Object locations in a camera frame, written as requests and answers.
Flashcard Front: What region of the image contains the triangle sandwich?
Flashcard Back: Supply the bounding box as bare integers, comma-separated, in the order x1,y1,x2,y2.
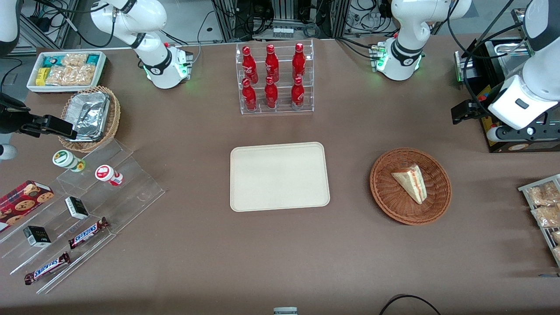
391,164,427,205

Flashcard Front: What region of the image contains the white rectangular snack bin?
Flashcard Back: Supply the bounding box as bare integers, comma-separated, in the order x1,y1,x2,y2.
26,50,108,95

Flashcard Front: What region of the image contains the red cola bottle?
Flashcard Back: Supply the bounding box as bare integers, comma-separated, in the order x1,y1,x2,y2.
241,45,259,85
264,44,280,83
292,42,307,81
290,77,305,110
264,76,279,109
241,78,258,112

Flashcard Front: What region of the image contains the clear acrylic stepped stand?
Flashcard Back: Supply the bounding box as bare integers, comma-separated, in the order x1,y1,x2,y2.
0,139,166,295

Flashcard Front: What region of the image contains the red cookie box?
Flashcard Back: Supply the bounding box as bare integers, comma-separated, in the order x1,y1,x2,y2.
0,180,55,233

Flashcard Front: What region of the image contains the red capped yoghurt bottle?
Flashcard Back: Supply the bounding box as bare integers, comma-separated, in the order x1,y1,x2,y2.
95,164,124,187

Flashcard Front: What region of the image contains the aluminium foil tray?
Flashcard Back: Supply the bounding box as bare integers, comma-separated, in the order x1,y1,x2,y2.
61,91,111,143

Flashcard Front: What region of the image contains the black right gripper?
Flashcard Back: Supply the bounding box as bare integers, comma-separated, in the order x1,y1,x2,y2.
0,93,78,140

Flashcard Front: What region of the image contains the brown round wicker basket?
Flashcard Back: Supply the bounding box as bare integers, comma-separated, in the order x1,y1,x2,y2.
369,147,452,226

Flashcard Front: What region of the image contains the small black carton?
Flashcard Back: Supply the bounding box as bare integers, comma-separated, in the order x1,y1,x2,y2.
23,225,52,248
64,196,90,220

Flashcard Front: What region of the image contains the clear acrylic bottle rack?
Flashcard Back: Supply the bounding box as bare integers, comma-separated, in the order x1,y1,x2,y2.
235,39,315,116

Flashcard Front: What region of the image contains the clear bag of crackers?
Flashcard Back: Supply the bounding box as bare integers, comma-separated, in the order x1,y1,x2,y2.
45,65,97,87
61,53,89,67

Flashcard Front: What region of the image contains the beige plastic serving tray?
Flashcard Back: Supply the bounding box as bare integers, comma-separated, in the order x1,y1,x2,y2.
230,142,331,213

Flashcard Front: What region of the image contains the Snickers chocolate bar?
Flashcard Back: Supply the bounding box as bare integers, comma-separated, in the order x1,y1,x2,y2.
68,217,110,250
24,252,71,286

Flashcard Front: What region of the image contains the grey wire rack tray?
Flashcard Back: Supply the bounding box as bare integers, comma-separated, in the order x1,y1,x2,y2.
518,174,560,268

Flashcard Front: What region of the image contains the green capped yoghurt bottle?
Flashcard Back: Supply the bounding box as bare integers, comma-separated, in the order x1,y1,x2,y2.
52,150,86,172

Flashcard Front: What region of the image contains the light tan wicker basket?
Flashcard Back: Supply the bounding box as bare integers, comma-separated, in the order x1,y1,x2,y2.
58,85,122,153

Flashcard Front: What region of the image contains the black looped cable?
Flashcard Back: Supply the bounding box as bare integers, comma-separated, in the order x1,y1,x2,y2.
378,294,441,315

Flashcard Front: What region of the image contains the aluminium profile equipment frame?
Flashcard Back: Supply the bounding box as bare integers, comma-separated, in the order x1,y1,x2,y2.
212,0,353,43

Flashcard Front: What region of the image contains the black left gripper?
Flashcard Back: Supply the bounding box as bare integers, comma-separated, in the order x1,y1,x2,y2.
451,100,560,134

